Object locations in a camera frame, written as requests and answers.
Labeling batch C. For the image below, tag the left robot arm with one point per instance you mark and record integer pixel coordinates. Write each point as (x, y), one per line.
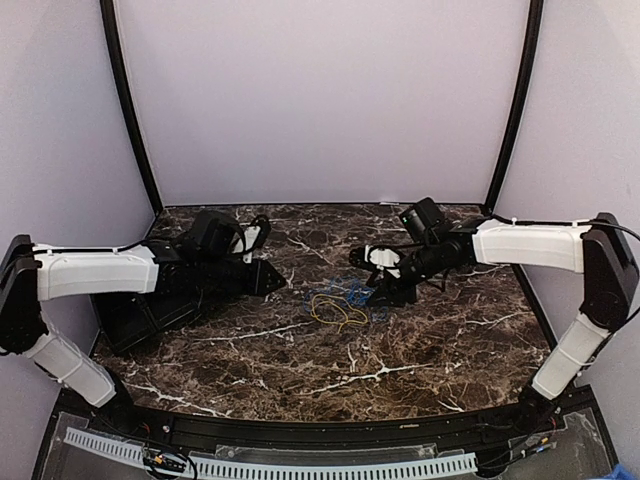
(214, 258)

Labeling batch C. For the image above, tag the black front rail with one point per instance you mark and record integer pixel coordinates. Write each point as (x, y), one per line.
(577, 425)

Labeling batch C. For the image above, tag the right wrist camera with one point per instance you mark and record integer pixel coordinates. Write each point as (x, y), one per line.
(371, 257)

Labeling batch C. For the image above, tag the black frame post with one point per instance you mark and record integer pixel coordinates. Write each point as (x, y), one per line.
(517, 107)
(128, 111)

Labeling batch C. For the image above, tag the black compartment tray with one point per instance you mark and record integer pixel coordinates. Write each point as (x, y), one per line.
(135, 320)

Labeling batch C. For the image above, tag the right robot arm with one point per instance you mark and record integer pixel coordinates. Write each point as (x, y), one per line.
(595, 248)

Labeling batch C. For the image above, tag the left black frame post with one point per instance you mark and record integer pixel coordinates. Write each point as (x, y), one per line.
(128, 111)

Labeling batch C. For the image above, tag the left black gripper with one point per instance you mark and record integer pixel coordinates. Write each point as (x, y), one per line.
(257, 285)

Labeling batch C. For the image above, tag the blue object at corner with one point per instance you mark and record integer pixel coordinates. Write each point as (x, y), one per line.
(620, 472)

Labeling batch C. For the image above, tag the white slotted cable duct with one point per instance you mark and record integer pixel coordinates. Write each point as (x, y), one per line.
(317, 466)

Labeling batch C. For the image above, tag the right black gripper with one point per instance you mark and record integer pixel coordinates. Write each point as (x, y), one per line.
(394, 289)

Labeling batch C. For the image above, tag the right black frame post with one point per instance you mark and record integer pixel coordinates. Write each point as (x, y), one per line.
(517, 107)

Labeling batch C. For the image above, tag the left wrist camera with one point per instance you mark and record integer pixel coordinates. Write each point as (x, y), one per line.
(252, 238)

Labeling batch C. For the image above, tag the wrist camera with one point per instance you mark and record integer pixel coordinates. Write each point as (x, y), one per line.
(252, 238)
(371, 257)

